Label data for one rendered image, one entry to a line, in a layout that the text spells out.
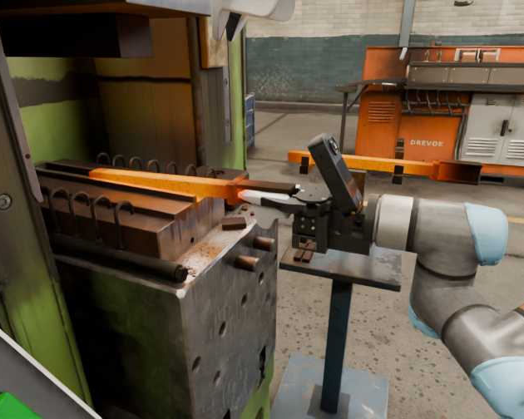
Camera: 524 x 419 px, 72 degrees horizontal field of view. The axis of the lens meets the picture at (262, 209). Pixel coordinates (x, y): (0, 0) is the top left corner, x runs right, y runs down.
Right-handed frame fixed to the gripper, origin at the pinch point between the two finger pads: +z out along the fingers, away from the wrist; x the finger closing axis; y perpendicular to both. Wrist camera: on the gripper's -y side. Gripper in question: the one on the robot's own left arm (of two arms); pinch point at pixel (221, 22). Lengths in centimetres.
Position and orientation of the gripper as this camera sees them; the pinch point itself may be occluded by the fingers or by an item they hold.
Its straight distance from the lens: 39.6
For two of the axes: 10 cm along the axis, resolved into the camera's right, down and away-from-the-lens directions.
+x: 4.0, -3.8, 8.4
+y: 8.2, 5.6, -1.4
